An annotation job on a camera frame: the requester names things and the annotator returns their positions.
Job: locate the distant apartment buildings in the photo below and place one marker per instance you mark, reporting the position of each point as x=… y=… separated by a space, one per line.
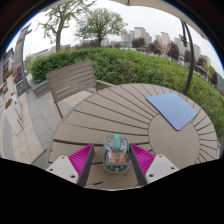
x=140 y=33

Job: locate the grey slatted outdoor chair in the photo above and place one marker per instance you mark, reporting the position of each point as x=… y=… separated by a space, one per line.
x=71 y=80

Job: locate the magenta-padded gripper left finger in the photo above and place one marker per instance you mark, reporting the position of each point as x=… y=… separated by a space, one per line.
x=81 y=160

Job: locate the round-crowned green tree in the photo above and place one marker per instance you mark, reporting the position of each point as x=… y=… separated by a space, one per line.
x=99 y=23

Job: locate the dark curved umbrella pole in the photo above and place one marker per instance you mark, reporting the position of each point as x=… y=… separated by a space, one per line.
x=190 y=60

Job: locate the tall thin-crowned tree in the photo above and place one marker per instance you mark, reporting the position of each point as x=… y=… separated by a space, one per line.
x=59 y=23

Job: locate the green hedge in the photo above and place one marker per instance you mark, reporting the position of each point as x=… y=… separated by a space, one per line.
x=133 y=66

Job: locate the tall grey sign board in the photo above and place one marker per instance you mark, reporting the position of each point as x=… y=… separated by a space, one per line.
x=20 y=56

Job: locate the blue square mouse pad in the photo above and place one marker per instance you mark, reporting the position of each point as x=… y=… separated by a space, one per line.
x=173 y=110

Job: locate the white planter box with flowers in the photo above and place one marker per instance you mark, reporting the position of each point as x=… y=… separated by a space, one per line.
x=12 y=116

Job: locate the transparent green computer mouse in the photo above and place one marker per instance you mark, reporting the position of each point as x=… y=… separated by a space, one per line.
x=116 y=155

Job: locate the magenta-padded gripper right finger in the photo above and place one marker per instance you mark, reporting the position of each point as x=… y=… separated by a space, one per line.
x=144 y=159

